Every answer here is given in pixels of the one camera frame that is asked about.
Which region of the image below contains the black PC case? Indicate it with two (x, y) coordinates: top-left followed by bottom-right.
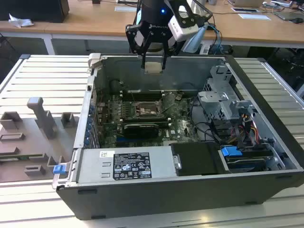
(52, 52), (304, 220)

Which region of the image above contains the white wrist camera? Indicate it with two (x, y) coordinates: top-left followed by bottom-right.
(168, 5), (200, 41)

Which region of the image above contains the silver CPU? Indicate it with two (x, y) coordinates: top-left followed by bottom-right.
(144, 62), (164, 75)

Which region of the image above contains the pale blue teach pendant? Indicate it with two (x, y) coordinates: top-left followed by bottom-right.
(182, 25), (208, 52)

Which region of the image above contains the blue cable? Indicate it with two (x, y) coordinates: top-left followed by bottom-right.
(208, 22), (224, 57)

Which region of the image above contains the long wooden desk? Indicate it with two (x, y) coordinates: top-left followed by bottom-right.
(0, 0), (304, 49)

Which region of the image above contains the crumpled white paper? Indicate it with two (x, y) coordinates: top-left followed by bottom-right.
(8, 13), (34, 28)

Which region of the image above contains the metal CPU socket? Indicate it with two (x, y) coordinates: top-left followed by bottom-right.
(133, 100), (159, 119)

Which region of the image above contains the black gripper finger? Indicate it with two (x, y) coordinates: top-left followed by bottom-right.
(125, 22), (153, 69)
(162, 30), (184, 71)

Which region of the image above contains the silver power supply unit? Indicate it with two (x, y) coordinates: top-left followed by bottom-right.
(76, 146), (179, 185)

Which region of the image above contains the red yellow wire bundle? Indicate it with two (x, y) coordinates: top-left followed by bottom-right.
(228, 114), (262, 148)

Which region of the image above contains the black graphics card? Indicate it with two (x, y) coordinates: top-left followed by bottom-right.
(123, 123), (159, 140)

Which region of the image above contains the black plastic shroud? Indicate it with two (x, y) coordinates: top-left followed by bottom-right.
(171, 142), (225, 177)

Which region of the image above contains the white paper sheet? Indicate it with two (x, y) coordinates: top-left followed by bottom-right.
(238, 13), (272, 21)

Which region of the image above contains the silver metal drive cage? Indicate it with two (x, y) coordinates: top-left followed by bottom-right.
(197, 65), (257, 124)

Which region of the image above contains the green motherboard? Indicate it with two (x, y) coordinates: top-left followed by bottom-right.
(95, 91), (205, 148)

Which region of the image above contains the black camera bracket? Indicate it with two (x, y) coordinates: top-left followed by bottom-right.
(171, 0), (214, 27)

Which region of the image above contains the grey parts rack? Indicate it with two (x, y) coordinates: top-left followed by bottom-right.
(0, 96), (80, 183)

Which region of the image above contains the green RAM stick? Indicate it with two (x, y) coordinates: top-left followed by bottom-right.
(0, 154), (46, 159)

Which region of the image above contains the black box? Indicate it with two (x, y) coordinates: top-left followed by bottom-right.
(0, 0), (70, 24)

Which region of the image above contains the dark laptop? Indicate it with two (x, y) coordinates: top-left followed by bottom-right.
(275, 10), (304, 24)

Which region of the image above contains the hard disk in blue carrier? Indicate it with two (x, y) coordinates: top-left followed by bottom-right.
(220, 146), (274, 174)

